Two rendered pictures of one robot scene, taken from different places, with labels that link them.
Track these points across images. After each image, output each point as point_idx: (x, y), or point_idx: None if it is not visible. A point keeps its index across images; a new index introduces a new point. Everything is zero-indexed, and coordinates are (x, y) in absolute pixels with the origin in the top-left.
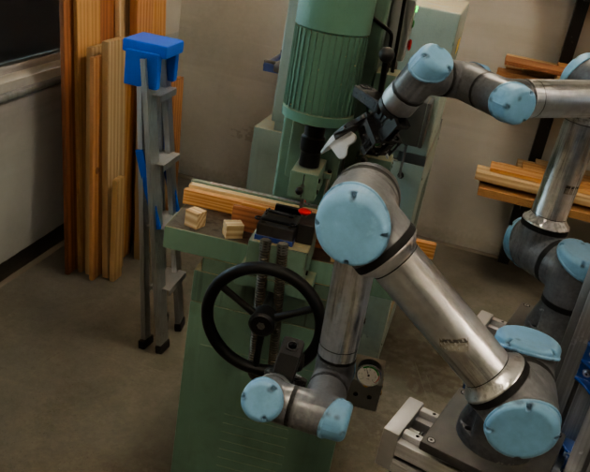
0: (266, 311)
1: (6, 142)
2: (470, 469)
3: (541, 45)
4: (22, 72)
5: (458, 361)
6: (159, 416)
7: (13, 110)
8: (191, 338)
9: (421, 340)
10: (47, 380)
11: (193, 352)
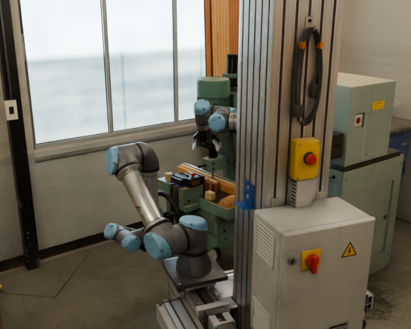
0: (164, 213)
1: (182, 154)
2: (167, 273)
3: None
4: (194, 123)
5: (139, 215)
6: None
7: (186, 140)
8: None
9: (380, 288)
10: (165, 259)
11: None
